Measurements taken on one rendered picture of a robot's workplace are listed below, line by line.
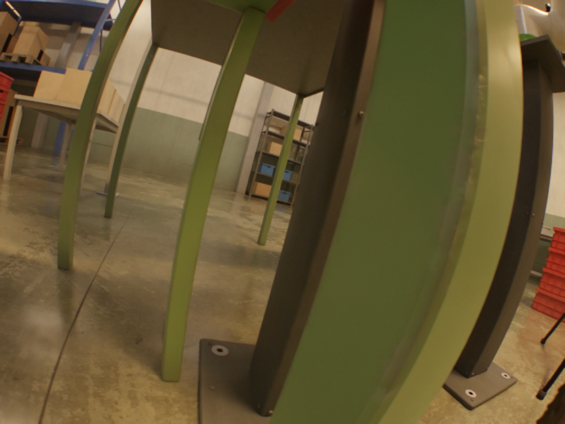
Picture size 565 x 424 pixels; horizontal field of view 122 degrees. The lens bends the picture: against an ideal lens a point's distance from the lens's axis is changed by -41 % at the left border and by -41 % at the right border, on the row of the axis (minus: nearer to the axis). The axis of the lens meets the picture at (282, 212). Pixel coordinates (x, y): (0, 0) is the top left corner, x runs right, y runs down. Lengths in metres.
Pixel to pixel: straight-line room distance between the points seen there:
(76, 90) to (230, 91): 1.60
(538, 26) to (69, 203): 1.45
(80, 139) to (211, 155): 0.47
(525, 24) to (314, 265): 0.95
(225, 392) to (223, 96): 0.44
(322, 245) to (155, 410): 0.34
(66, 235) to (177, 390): 0.50
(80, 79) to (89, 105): 1.16
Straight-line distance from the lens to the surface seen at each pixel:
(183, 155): 5.88
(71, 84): 1.92
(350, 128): 0.31
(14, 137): 2.07
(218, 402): 0.45
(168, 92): 6.05
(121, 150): 1.40
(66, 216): 0.77
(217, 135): 0.34
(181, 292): 0.38
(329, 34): 1.01
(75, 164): 0.75
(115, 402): 0.45
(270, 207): 1.52
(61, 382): 0.48
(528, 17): 1.05
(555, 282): 2.43
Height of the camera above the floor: 0.35
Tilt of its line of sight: 5 degrees down
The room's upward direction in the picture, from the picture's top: 15 degrees clockwise
